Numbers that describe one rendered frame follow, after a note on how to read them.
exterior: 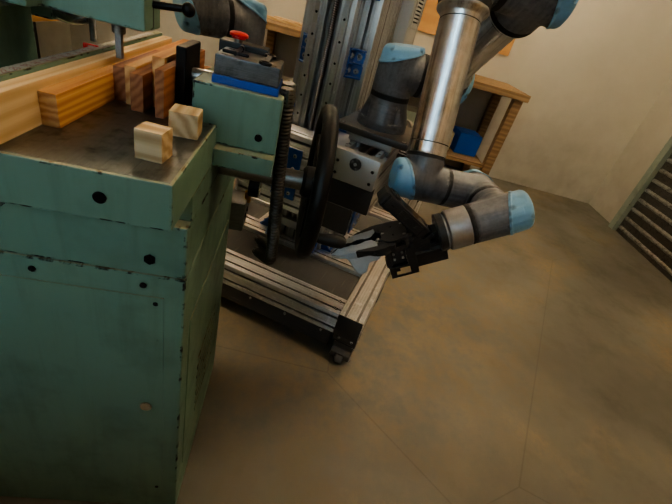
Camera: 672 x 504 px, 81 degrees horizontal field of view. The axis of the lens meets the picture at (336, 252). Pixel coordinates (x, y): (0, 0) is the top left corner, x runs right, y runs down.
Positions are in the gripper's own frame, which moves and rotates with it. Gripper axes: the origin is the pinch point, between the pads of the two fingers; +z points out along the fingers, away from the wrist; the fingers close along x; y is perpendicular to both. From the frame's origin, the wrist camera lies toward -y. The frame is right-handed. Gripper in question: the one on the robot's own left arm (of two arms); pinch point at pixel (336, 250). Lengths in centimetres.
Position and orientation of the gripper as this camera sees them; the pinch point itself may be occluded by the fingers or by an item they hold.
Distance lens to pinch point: 74.0
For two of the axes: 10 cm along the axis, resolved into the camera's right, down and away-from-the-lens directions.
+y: 2.9, 8.1, 5.2
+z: -9.6, 2.6, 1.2
